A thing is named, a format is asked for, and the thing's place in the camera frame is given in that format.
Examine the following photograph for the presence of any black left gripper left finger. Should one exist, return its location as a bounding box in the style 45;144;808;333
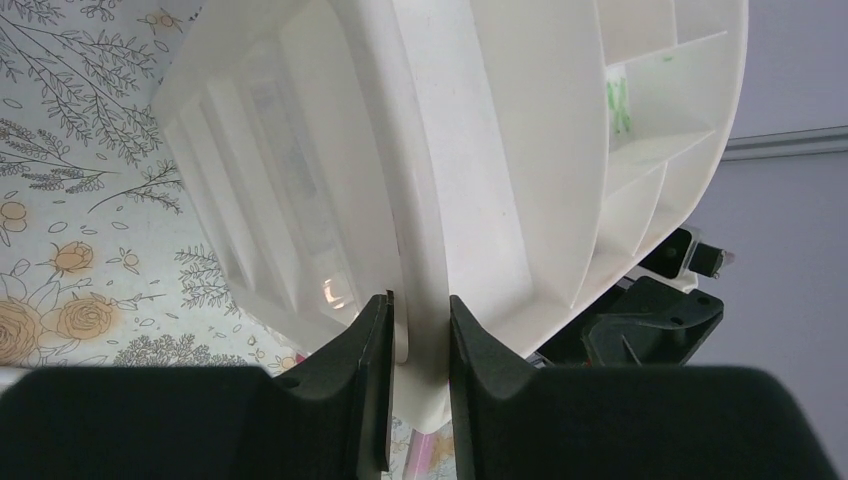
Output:
1;292;394;479

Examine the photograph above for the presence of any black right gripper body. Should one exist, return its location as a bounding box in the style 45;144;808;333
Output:
536;277;724;367

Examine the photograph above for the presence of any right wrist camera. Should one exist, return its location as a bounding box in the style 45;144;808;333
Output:
638;225;735;293

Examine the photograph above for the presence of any white plastic drawer organizer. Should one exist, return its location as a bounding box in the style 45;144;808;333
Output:
152;1;749;433

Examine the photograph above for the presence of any floral patterned table mat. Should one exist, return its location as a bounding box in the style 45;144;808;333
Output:
0;0;458;480

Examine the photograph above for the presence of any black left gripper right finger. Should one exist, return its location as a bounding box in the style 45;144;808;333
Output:
449;296;838;479

